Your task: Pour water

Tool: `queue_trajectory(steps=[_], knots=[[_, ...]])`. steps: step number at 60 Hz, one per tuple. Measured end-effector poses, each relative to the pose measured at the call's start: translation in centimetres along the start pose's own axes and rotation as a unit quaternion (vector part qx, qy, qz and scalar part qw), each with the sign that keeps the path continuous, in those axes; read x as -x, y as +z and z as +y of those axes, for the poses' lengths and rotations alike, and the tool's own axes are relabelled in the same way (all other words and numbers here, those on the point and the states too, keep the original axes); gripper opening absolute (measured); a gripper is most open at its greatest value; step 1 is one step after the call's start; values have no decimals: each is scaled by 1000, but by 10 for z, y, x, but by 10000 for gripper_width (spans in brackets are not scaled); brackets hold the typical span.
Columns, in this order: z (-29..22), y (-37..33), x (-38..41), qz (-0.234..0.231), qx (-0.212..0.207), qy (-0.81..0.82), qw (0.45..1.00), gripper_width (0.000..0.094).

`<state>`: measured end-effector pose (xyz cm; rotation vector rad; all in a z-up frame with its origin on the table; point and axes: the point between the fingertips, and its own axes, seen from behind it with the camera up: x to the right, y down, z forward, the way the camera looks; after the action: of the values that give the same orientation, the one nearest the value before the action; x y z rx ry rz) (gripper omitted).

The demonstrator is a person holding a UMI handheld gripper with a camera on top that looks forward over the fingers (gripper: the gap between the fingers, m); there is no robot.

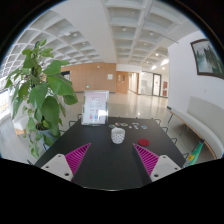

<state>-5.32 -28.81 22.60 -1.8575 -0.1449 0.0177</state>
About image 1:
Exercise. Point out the white bench sofa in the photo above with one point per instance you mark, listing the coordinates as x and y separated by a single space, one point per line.
207 121

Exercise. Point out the multicoloured round coaster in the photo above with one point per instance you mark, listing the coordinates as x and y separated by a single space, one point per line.
118 124

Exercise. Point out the framed landscape painting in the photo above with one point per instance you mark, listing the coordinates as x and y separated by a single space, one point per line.
208 63

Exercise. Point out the large green potted plant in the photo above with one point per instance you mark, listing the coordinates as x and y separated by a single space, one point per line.
39 83

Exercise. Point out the acrylic sign stand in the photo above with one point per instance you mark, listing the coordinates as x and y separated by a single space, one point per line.
95 107

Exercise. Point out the red round coaster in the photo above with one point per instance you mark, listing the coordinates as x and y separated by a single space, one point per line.
143 142

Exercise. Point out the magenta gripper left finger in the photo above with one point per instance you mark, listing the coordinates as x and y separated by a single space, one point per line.
65 166

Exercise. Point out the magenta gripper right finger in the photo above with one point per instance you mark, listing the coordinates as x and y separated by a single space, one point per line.
156 166

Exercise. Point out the white textured cup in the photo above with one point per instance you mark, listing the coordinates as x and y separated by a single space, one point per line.
117 135

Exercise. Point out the blue small card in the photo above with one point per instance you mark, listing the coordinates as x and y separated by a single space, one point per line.
144 127

